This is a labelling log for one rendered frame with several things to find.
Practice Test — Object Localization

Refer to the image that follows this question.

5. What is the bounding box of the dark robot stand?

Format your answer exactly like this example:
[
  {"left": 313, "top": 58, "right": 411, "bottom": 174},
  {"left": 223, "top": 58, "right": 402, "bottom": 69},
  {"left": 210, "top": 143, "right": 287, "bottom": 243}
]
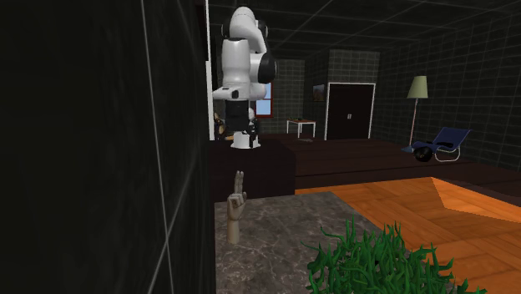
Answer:
[{"left": 209, "top": 137, "right": 296, "bottom": 202}]

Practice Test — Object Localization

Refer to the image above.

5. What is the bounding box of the small white side table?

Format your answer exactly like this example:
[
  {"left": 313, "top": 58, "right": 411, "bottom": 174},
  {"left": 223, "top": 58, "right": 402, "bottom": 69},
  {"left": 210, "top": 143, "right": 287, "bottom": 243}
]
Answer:
[{"left": 286, "top": 118, "right": 317, "bottom": 139}]

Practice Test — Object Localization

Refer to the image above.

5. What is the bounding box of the beige wooden hand figure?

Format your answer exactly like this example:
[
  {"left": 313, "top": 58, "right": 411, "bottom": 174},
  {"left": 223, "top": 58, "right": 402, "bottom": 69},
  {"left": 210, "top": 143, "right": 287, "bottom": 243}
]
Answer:
[{"left": 226, "top": 170, "right": 249, "bottom": 246}]

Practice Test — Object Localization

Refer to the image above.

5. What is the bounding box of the black double door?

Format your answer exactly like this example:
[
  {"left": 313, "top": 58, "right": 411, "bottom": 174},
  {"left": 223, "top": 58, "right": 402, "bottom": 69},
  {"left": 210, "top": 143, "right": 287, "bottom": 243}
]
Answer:
[{"left": 324, "top": 82, "right": 377, "bottom": 141}]

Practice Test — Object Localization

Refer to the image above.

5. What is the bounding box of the floor lamp with green shade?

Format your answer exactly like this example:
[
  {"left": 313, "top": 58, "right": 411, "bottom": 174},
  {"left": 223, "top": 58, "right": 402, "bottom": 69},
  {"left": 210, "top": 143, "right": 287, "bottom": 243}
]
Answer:
[{"left": 400, "top": 74, "right": 430, "bottom": 154}]

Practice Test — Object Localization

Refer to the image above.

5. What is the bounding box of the black round object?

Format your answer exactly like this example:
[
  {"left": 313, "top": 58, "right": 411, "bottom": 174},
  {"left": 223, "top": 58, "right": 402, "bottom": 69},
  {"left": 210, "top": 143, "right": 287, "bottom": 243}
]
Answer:
[{"left": 413, "top": 146, "right": 433, "bottom": 164}]

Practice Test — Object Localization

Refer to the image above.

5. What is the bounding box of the green leafy plant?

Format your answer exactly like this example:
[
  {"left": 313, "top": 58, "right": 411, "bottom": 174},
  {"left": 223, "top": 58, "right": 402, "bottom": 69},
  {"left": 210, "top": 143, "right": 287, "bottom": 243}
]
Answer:
[{"left": 301, "top": 216, "right": 488, "bottom": 294}]

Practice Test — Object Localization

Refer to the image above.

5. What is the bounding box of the blue lounge chair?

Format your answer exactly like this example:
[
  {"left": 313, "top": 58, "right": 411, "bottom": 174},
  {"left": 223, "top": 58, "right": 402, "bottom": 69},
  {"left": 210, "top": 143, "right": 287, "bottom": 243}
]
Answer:
[{"left": 410, "top": 126, "right": 473, "bottom": 163}]

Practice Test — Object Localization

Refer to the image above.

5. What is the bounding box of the window with red frame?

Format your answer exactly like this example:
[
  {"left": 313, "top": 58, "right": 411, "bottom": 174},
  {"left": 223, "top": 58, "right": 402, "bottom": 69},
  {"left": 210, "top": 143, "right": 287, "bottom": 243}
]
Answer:
[{"left": 255, "top": 82, "right": 275, "bottom": 119}]

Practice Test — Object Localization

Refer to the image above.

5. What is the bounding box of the small wall picture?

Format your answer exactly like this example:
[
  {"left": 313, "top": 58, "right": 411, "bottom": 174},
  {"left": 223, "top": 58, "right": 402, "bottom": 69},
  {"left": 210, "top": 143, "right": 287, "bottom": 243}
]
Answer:
[{"left": 311, "top": 84, "right": 327, "bottom": 104}]

